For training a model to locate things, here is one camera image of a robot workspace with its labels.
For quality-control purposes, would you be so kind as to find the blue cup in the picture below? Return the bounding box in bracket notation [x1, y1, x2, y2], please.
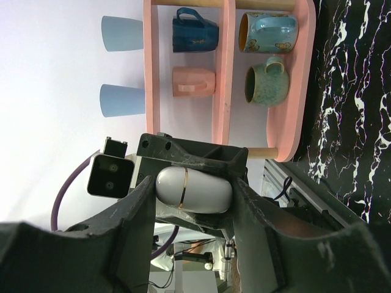
[100, 84, 145, 118]
[101, 16, 144, 52]

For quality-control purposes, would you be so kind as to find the butterfly turquoise mug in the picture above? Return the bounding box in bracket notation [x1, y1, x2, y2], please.
[238, 12, 299, 54]

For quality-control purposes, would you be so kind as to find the dark blue mug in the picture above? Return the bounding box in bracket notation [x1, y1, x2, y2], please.
[172, 7, 219, 52]

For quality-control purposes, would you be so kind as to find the green speckled mug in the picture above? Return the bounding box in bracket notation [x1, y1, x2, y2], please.
[244, 56, 290, 107]

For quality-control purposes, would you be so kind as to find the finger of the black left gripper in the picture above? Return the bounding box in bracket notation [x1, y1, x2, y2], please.
[137, 133, 248, 183]
[155, 200, 232, 239]

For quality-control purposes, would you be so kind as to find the white oval charging case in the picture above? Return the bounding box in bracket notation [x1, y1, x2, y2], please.
[155, 166, 233, 214]

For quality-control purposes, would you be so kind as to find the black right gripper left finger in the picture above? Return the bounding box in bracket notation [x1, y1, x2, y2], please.
[1, 176, 156, 292]

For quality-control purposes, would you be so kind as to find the black marbled mat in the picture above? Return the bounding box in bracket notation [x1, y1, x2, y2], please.
[285, 1, 390, 225]

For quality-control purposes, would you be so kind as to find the pink two-tier shelf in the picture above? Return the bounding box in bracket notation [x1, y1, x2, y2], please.
[143, 0, 316, 162]

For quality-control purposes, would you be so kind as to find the blue cup rear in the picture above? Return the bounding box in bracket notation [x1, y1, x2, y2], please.
[101, 16, 144, 52]

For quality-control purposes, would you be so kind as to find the pink mug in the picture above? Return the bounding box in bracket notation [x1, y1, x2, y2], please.
[172, 67, 216, 97]

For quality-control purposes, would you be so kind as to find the blue cup front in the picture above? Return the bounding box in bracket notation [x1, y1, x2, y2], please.
[100, 84, 145, 118]

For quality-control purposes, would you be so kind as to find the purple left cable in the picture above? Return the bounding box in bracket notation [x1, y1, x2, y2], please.
[50, 155, 180, 260]

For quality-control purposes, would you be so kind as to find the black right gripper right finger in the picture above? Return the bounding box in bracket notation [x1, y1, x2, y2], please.
[232, 179, 390, 292]

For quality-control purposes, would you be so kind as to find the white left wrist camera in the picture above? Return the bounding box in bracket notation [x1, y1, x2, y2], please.
[87, 137, 135, 199]

